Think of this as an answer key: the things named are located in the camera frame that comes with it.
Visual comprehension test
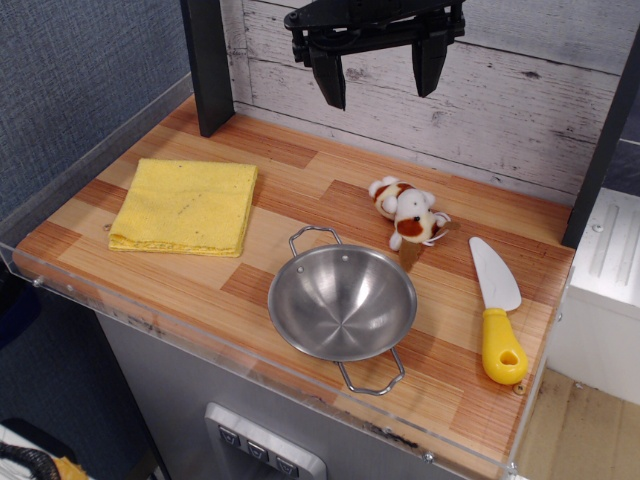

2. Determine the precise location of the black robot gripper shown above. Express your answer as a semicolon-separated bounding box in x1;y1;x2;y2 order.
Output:
284;1;466;110

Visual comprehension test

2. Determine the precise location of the yellow towel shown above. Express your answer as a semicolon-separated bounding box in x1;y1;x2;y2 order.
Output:
108;159;258;258

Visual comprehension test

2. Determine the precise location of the stainless steel colander bowl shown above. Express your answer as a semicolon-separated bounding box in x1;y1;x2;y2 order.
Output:
267;225;418;396

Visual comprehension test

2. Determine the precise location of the white brown plush dog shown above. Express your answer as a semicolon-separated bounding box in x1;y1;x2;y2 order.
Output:
368;176;460;272

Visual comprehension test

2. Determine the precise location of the white ridged appliance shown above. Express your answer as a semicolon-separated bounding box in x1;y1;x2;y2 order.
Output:
547;188;639;404

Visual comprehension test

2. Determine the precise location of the clear acrylic edge guard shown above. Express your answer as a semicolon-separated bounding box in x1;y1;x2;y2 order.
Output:
10;82;572;479

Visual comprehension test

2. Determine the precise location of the silver dispenser button panel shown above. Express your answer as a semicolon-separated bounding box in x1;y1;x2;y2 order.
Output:
204;402;328;479

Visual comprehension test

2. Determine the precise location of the dark vertical post left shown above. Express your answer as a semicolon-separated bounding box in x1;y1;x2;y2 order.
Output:
180;0;235;137

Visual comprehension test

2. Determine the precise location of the dark vertical post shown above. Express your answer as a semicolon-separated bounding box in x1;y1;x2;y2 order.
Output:
561;31;639;249
180;0;235;137

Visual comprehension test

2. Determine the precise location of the dark vertical post right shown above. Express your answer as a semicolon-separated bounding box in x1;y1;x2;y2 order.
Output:
561;31;639;249

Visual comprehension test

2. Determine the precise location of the toy knife yellow handle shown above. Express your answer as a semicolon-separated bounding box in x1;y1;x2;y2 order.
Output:
469;237;528;385

